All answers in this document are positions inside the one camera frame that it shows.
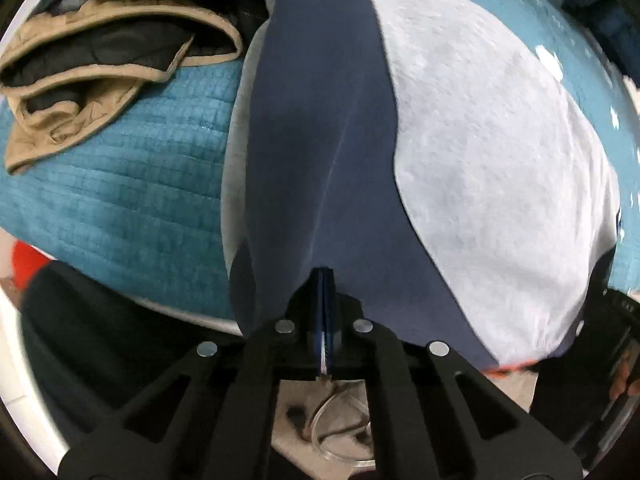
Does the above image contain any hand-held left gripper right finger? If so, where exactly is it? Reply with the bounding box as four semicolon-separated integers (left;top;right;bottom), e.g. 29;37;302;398
325;267;585;480

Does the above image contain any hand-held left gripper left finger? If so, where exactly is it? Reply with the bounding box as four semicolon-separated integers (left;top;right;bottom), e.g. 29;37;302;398
57;266;326;480

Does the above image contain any grey and navy zip jacket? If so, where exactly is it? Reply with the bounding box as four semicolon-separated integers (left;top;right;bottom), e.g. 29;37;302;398
220;0;623;376

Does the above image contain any person's right hand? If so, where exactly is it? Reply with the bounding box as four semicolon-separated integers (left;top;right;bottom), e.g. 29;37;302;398
611;355;640;401

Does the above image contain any chrome stool base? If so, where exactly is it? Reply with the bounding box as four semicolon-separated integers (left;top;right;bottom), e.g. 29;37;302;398
282;385;373;467

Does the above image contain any person's left leg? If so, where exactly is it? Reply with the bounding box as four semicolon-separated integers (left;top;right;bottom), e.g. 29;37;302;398
20;260;246;441

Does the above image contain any teal candy print bed cover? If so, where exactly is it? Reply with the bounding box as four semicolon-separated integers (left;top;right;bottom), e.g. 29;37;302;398
0;0;640;321

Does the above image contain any red object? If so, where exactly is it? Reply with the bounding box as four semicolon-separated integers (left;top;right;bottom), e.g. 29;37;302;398
10;240;56;291

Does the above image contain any khaki quilted garment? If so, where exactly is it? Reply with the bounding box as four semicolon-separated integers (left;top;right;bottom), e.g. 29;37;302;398
0;0;246;176

